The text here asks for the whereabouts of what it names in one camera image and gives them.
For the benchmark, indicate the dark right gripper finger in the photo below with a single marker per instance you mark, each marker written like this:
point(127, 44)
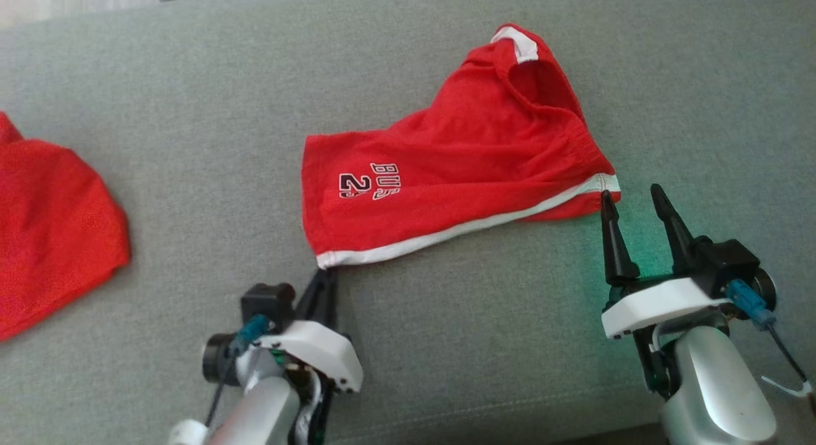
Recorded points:
point(676, 234)
point(617, 247)

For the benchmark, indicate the grey sofa seat cushion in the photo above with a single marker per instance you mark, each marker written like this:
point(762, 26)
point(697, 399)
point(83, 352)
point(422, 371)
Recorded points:
point(446, 317)

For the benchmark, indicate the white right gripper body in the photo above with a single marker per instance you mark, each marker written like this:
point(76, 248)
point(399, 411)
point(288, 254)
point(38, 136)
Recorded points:
point(656, 305)

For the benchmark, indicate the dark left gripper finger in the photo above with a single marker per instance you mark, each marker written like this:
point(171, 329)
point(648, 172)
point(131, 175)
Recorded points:
point(331, 298)
point(312, 301)

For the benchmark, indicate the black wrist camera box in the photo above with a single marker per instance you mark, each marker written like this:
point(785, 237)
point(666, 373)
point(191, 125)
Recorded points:
point(268, 305)
point(727, 266)

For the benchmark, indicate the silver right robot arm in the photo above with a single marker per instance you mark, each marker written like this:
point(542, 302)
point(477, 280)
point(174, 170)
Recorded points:
point(714, 394)

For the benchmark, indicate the red basketball shorts white trim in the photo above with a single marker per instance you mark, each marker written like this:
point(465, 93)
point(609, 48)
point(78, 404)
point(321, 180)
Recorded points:
point(459, 158)

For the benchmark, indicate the red jersey white striped trim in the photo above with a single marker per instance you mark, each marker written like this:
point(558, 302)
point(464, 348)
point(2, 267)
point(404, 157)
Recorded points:
point(51, 234)

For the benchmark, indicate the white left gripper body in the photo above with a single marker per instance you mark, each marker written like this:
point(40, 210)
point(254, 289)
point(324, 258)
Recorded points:
point(319, 352)

